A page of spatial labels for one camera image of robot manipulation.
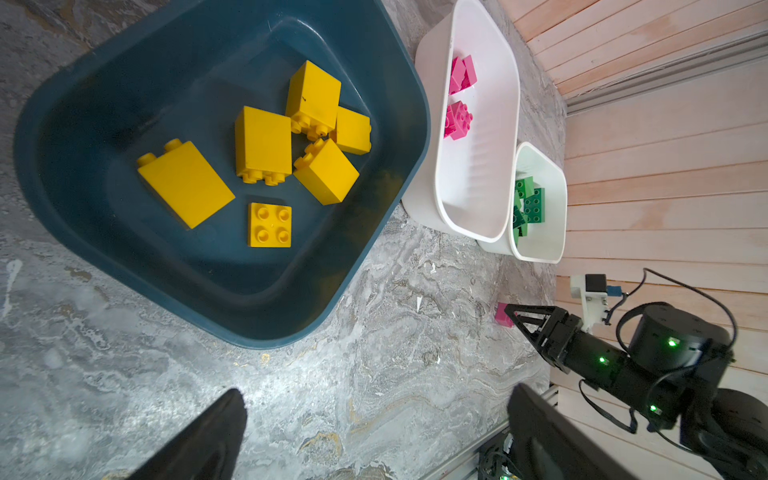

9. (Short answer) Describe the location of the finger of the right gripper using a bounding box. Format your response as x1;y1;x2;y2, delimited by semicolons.
511;314;554;360
504;304;567;327

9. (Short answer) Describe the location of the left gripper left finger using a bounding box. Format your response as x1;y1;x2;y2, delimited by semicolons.
130;388;247;479

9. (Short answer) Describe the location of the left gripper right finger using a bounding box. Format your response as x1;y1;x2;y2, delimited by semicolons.
507;384;634;480

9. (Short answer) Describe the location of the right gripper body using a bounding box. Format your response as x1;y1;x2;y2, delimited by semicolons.
539;308;686;420

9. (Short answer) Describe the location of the dark green lego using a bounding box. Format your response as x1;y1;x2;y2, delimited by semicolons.
522;187;546;224

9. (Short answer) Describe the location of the yellow lego front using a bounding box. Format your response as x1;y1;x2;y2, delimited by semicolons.
248;203;293;248
285;60;342;142

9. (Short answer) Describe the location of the yellow lego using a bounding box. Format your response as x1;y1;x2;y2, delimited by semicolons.
294;139;359;206
235;106;293;186
285;60;342;142
137;139;235;229
248;203;293;248

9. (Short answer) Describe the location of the pink lego front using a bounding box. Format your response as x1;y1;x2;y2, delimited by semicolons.
448;55;477;95

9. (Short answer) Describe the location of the pink lego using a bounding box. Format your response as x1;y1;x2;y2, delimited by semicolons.
448;55;477;95
495;302;515;328

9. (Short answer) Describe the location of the yellow lego brick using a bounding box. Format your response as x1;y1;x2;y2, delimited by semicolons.
330;107;372;155

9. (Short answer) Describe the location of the pink lego brick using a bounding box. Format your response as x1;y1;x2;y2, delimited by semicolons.
444;101;474;140

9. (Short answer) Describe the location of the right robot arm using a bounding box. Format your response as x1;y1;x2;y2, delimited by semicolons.
497;274;767;479

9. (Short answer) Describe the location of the pink lego far right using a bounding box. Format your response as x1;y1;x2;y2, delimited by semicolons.
495;302;515;328

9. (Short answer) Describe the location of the white bin right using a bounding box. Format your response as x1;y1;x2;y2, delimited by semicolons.
479;142;568;264

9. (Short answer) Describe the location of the white bin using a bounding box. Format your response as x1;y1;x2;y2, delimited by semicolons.
402;1;521;243
479;142;568;264

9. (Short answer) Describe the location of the white bin middle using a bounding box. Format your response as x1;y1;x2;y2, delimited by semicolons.
402;1;521;243

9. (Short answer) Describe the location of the teal plastic bin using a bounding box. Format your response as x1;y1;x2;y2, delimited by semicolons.
13;1;430;349

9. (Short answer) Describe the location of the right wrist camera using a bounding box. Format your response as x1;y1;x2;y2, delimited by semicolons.
570;274;624;333

